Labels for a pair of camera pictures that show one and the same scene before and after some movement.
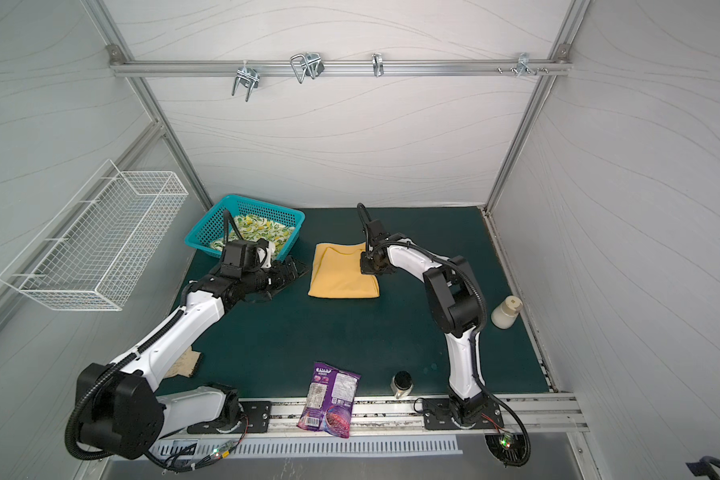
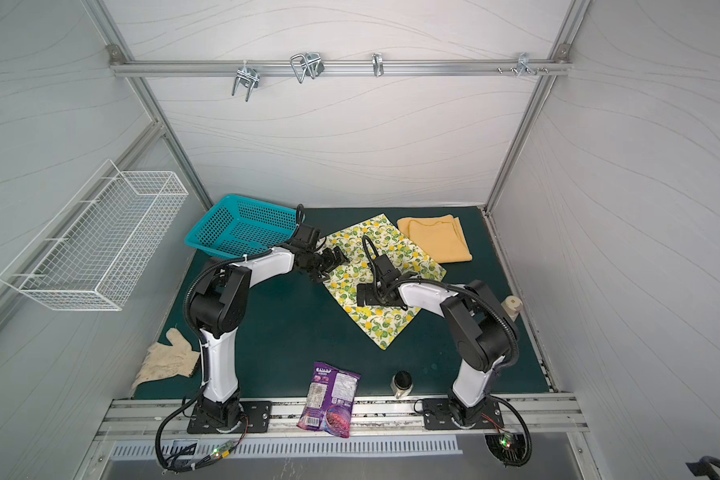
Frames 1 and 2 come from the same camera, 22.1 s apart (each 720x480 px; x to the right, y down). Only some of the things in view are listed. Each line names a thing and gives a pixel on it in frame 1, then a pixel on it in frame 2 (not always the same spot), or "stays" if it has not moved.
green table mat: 375,324 stays
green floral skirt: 253,228 -> 383,323
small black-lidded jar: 401,384 stays
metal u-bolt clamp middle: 309,64 stays
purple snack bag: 329,403 stays
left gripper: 282,279 -> 330,262
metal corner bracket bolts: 522,68 stays
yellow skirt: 337,272 -> 442,238
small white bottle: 507,312 stays
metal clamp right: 377,61 stays
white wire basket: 92,253 stays
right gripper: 369,261 -> 369,293
